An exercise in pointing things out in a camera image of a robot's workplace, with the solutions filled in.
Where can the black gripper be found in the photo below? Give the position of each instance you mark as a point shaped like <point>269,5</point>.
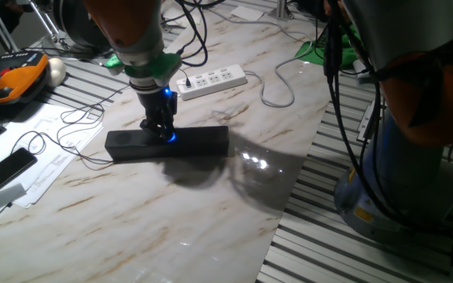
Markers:
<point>157,104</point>

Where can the blue-lit speaker knob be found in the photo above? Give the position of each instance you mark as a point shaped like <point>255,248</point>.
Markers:
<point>172,137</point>

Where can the black speaker bar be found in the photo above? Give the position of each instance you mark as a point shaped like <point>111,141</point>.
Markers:
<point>203,143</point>

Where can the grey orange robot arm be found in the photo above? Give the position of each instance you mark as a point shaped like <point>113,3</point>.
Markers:
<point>407,177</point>

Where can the white three-socket power strip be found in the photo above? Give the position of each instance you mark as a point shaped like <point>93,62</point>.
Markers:
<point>214,80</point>

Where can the white printed paper sheets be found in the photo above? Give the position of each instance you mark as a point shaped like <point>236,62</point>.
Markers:
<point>53,165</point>

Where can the white computer mouse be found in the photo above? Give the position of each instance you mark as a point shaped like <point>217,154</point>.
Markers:
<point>56,70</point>

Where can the black filament spool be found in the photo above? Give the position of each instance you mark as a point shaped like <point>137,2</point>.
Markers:
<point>77,27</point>

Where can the white card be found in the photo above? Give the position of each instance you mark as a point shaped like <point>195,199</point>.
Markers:
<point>247,13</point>

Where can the orange black teach pendant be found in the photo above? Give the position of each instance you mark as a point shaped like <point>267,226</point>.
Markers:
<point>18,76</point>

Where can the black smartphone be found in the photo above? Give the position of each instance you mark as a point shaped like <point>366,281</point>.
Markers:
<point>4,171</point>

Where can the green cloth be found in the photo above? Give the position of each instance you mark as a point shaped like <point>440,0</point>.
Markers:
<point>313,53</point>

